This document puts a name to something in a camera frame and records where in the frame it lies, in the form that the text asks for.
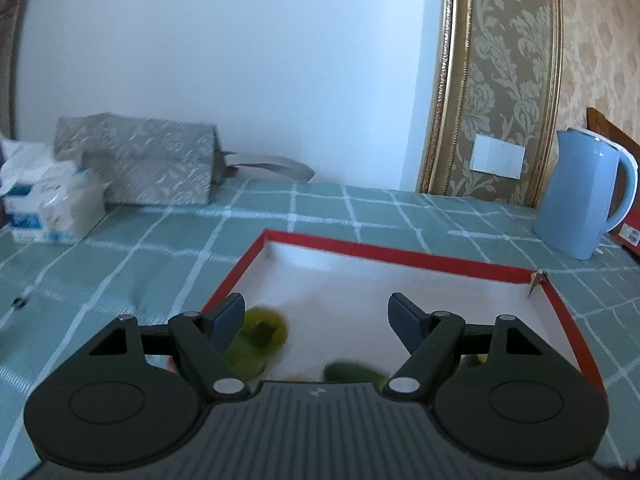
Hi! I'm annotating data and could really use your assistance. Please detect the small green tomato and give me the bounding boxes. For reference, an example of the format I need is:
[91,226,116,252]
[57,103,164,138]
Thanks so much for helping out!
[235,306,290,363]

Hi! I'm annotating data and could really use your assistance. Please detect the wooden chair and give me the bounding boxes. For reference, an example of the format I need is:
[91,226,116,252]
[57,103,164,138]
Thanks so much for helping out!
[586,107,640,233]

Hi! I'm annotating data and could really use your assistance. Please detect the cucumber piece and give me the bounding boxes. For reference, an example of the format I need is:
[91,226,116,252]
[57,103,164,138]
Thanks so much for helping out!
[322,361,388,388]

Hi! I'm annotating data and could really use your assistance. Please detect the light blue electric kettle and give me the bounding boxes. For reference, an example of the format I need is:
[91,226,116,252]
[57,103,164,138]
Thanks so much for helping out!
[531,128,640,261]

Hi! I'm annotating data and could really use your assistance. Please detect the red packet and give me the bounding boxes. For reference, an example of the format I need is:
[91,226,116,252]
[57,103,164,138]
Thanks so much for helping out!
[617,224,640,261]

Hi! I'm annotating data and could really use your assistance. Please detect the patterned curtain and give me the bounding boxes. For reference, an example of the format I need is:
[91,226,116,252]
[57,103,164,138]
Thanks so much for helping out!
[0,0,36,141]

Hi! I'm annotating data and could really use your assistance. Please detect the tissue pack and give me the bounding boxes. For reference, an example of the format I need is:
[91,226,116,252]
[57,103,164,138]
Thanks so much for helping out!
[0,137,107,245]

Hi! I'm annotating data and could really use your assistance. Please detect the green checked tablecloth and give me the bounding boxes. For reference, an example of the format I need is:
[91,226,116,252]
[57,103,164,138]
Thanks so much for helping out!
[0,180,640,480]

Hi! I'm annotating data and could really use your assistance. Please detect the red cardboard box tray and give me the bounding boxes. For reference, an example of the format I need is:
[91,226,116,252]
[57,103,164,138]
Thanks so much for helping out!
[200,229,606,396]

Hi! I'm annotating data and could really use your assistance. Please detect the grey patterned bag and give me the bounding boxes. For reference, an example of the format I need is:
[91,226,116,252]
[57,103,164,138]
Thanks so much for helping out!
[53,113,317,206]

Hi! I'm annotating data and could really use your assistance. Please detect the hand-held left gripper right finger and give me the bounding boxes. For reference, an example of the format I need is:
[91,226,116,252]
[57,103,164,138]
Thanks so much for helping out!
[382,292,543,402]

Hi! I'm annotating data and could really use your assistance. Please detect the gold ornate wall frame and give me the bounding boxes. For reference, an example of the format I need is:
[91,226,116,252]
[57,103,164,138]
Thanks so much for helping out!
[416,0,565,206]

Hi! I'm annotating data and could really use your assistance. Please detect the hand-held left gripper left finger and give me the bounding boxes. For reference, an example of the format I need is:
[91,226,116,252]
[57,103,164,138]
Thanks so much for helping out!
[90,292,251,402]

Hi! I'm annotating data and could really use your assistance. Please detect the white wall switch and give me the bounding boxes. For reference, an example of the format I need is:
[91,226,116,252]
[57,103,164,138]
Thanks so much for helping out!
[469,133,527,179]

